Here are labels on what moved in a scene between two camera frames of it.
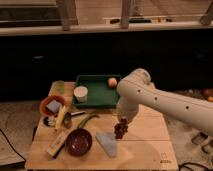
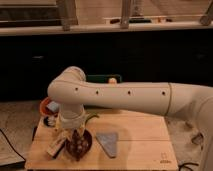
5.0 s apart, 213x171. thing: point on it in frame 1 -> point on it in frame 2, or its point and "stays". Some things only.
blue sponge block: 54,106 stays
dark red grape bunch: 121,128 -> 78,145
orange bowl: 49,112 stays
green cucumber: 84,120 stays
